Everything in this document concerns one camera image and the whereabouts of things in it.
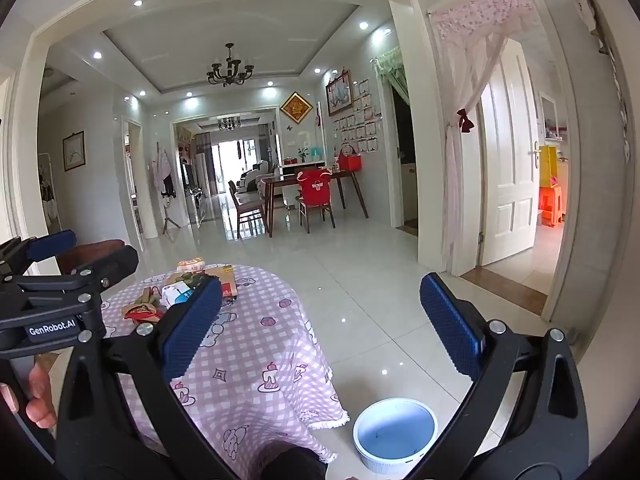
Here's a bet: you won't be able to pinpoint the red basket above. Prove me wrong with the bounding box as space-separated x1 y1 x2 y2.
337 144 362 173

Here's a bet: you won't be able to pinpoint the red-brown packet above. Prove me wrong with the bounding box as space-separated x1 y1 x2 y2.
202 266 239 302

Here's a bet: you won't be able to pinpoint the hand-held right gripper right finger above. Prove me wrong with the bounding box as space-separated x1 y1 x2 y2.
419 273 589 480

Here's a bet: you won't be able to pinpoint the large black chandelier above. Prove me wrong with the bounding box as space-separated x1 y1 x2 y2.
206 43 254 87

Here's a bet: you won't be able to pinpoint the dark wooden dining table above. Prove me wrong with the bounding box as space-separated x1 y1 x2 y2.
261 167 371 238

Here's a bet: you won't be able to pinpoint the small framed ink picture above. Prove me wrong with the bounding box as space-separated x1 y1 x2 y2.
62 130 86 167

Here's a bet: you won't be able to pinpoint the white clothes rack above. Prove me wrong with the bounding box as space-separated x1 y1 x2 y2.
37 152 63 233

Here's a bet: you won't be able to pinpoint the white round bin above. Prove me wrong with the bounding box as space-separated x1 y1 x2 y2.
352 397 439 475

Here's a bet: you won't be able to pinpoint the framed wall picture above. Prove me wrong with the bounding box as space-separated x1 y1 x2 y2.
325 68 355 117

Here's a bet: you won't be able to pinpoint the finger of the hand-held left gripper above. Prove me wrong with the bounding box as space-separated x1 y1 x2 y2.
0 229 77 282
17 246 140 307

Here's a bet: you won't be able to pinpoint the gold diamond wall decoration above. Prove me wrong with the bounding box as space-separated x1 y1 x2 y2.
279 90 314 124

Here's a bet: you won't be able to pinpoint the white panel door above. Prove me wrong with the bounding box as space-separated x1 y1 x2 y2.
477 37 542 267

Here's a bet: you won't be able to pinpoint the wooden dining chair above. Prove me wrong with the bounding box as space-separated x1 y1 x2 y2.
228 180 268 239

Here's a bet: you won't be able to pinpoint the white and blue carton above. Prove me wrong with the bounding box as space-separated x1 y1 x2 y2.
161 282 201 307

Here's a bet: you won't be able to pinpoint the chair with red cover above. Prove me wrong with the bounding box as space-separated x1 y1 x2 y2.
296 169 337 233

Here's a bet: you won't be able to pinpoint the pink floral door curtain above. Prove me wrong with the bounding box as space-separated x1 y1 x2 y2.
430 0 543 276

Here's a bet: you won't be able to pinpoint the red and tan wrapper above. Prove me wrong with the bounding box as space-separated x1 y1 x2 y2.
122 287 168 324

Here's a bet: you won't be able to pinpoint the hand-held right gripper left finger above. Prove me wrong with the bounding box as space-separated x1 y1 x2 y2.
52 276 241 480

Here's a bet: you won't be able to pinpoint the yellow cabinet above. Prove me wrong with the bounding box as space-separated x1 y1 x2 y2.
539 145 558 188

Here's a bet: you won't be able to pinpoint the group of wall certificates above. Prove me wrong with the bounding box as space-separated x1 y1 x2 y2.
332 77 381 154

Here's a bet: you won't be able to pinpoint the brown chair back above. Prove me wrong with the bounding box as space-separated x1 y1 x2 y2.
57 240 126 273

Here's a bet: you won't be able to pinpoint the person's dark trouser leg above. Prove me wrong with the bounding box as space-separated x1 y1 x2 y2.
260 447 328 480

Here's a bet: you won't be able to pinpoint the hanging clothes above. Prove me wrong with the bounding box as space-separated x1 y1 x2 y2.
152 145 178 198

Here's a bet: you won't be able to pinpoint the green curtain valance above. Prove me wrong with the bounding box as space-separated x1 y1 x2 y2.
370 46 405 92

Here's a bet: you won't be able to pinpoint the green-brown wrapper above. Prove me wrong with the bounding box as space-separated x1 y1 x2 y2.
165 271 206 288

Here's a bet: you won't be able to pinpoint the pink checked tablecloth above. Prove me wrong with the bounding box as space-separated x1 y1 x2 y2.
100 264 350 465

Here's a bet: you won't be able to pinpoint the grey sofa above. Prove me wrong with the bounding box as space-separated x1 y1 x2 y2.
239 160 273 193

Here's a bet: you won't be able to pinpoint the wooden tripod stand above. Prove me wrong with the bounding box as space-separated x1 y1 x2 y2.
161 195 182 233

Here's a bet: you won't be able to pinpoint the person's left hand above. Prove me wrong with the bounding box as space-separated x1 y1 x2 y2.
0 360 58 429

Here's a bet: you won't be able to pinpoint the orange plastic stool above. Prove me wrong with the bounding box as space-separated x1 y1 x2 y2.
539 185 563 226

